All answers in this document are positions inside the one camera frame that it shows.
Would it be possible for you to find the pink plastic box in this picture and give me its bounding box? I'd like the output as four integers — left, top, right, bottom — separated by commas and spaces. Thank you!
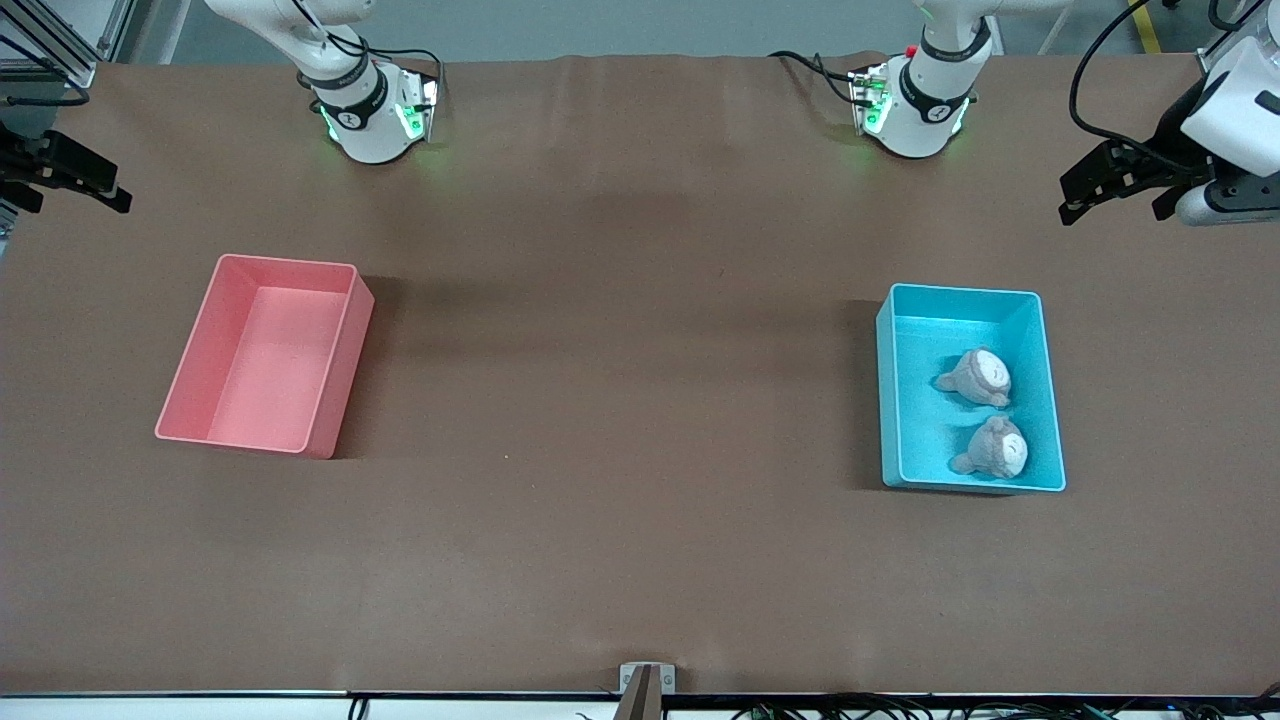
155, 254, 376, 460

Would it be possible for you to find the white table edge rail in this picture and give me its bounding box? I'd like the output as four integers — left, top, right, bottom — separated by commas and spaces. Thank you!
0, 693, 1280, 720

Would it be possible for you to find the blue plastic box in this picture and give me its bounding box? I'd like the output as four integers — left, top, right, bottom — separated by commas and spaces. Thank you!
876, 283, 1067, 495

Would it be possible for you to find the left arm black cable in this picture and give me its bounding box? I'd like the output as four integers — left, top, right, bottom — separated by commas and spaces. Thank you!
1068, 0, 1176, 161

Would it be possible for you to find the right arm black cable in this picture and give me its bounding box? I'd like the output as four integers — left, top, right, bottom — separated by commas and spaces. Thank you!
0, 38, 93, 108

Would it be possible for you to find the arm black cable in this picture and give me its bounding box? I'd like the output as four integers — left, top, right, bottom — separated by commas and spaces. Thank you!
1068, 0, 1176, 161
0, 38, 93, 108

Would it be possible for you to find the grey white plush toy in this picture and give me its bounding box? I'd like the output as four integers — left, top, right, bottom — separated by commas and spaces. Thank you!
948, 413, 1031, 482
933, 346, 1014, 410

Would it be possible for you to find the grey metal bracket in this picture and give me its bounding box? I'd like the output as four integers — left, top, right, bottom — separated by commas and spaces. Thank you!
619, 662, 677, 696

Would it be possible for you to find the aluminium frame profile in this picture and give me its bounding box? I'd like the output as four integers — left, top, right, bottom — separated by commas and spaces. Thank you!
0, 0, 136, 89
1195, 0, 1280, 76

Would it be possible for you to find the brown post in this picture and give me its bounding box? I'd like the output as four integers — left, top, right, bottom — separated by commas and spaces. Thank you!
612, 665, 664, 720

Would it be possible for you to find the black base cable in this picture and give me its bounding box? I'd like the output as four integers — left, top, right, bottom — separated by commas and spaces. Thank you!
290, 0, 444, 96
768, 50, 861, 106

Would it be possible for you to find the brown table cover mat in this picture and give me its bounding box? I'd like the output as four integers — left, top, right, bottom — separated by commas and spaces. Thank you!
0, 50, 1280, 696

